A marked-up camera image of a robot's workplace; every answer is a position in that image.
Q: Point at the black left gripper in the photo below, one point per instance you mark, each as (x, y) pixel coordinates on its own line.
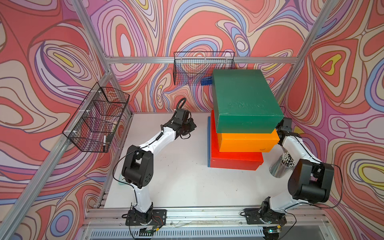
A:
(192, 125)

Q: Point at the blue shoebox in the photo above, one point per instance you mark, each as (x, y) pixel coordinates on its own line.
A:
(209, 142)

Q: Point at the red shoebox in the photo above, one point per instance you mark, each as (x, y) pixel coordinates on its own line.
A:
(234, 161)

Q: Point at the green shoebox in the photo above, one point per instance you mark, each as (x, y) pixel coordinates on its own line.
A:
(244, 103)

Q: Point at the orange shoebox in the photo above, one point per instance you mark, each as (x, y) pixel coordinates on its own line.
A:
(247, 143)

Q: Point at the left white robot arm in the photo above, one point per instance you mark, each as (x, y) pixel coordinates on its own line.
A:
(138, 166)

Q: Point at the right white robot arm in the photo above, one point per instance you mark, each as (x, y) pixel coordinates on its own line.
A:
(310, 182)

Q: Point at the metal cup of pens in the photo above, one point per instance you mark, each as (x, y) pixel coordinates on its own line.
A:
(284, 164)

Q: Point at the blue tool in basket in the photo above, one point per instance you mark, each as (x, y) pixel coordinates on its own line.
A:
(206, 81)

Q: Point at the black marker in basket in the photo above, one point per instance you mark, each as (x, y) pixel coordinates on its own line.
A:
(104, 143)

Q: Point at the mint green small clock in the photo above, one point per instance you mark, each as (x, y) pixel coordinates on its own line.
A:
(121, 180)

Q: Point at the black wire basket back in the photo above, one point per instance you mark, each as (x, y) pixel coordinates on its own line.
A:
(191, 66)

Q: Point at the black wire basket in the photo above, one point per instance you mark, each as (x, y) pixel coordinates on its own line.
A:
(191, 66)
(99, 114)

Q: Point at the black wire basket left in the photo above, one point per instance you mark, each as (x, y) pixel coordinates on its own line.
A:
(99, 114)

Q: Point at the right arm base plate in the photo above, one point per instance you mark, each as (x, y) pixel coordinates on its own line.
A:
(260, 216)

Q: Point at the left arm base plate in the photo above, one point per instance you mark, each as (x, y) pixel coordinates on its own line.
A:
(155, 217)

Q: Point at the aluminium front rail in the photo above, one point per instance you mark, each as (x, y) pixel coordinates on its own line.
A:
(205, 223)

